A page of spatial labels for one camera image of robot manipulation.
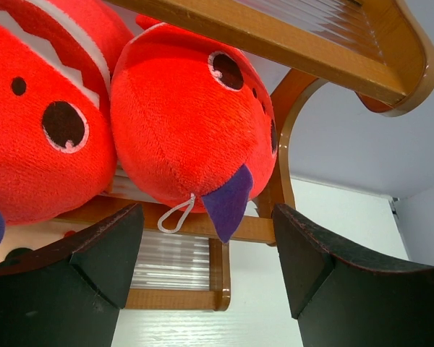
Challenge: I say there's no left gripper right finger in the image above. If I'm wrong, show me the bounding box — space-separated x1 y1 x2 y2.
272 205 434 346

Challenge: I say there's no brown wooden three-tier shelf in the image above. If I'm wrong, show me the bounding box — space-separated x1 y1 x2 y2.
54 0 434 312

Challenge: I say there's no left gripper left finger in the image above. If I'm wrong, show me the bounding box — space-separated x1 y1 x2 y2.
0 204 144 346

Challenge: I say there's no red fish plush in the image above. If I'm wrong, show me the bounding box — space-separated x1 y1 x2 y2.
0 1 132 243
110 14 278 243

